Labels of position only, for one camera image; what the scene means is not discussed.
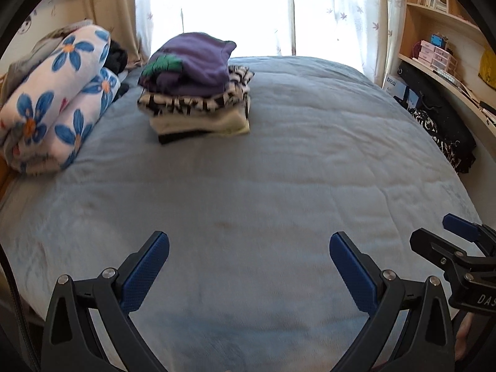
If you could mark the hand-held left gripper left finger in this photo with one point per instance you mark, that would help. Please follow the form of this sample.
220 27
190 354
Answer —
147 271

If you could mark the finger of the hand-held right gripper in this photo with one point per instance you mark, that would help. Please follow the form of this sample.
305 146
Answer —
459 226
438 248

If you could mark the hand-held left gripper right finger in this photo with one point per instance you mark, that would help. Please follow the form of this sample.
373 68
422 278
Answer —
354 271

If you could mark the purple hoodie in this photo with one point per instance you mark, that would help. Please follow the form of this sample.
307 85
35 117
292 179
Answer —
193 62

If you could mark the dark clothes pile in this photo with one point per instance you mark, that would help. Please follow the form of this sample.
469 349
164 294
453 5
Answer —
118 62

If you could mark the person's right hand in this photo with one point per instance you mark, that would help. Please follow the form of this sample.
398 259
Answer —
465 337

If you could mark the black and white patterned cloth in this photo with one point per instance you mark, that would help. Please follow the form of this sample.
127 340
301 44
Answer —
430 128

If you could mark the black bag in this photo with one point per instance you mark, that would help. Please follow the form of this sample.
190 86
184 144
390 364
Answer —
445 100

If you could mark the blue and white box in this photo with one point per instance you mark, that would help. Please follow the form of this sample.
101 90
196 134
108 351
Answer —
414 99

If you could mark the grey fleece blanket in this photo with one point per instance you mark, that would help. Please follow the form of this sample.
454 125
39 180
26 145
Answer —
271 162

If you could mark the black folded garment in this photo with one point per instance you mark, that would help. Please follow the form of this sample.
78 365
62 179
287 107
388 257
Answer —
182 137

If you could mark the white box with blue print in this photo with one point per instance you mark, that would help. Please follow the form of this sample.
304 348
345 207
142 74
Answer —
395 87

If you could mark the cream folded garment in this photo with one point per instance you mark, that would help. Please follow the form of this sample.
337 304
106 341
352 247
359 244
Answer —
201 122

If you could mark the yellow cloth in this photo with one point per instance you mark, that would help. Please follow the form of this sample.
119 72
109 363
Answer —
488 66

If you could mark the pale yellow folded garment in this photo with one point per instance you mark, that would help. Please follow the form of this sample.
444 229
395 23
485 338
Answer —
238 131

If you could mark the black and white printed garment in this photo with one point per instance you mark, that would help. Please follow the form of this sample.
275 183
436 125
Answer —
201 100

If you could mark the blue floral quilt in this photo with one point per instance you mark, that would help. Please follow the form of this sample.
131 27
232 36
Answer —
58 97

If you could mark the curved wooden shelf unit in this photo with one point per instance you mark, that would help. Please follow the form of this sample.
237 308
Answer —
453 23

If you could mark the beige curtain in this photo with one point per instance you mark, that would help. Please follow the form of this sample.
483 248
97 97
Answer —
393 23
112 11

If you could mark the grey garment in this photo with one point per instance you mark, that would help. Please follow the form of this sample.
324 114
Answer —
35 52

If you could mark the white leaf print sheer curtain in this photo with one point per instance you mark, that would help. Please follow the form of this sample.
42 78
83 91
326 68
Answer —
329 11

